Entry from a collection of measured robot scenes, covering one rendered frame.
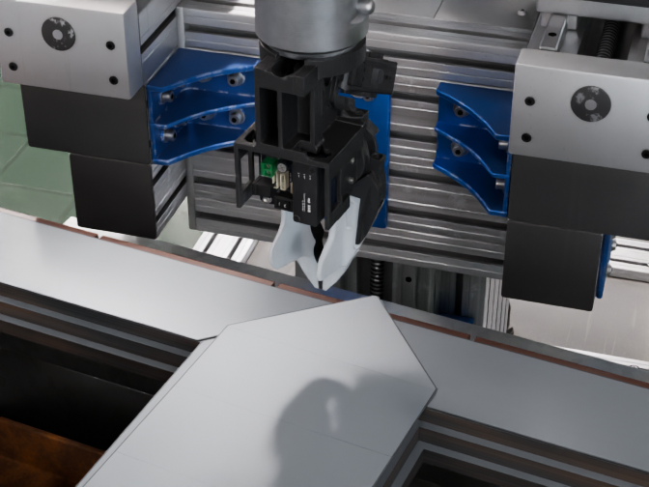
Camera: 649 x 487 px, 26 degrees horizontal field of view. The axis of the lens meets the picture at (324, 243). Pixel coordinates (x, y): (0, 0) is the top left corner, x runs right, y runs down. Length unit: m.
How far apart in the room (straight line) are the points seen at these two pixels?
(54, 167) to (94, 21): 1.74
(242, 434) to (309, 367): 0.09
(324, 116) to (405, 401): 0.23
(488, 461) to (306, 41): 0.34
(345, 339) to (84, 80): 0.41
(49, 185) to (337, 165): 2.09
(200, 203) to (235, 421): 0.54
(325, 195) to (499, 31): 0.49
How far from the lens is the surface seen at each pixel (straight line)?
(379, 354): 1.09
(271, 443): 1.01
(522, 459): 1.03
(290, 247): 1.02
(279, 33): 0.91
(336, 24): 0.90
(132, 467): 1.00
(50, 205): 2.92
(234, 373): 1.07
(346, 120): 0.97
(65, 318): 1.17
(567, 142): 1.25
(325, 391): 1.05
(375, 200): 0.99
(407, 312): 1.43
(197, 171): 1.52
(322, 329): 1.11
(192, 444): 1.02
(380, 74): 1.01
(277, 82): 0.90
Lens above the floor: 1.53
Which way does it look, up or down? 34 degrees down
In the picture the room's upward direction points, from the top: straight up
